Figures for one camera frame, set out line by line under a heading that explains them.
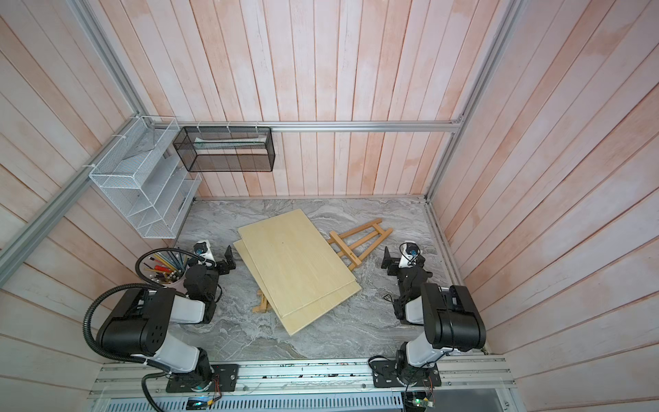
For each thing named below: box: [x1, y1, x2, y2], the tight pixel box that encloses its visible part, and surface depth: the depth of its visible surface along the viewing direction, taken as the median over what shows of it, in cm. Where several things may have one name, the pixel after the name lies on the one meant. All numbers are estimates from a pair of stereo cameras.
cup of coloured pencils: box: [135, 248, 201, 287], surface depth 85 cm
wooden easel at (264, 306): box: [252, 289, 273, 314], surface depth 83 cm
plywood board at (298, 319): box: [233, 238, 363, 336], surface depth 85 cm
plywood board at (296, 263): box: [237, 208, 357, 318], surface depth 95 cm
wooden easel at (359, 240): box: [326, 218, 394, 271], surface depth 106 cm
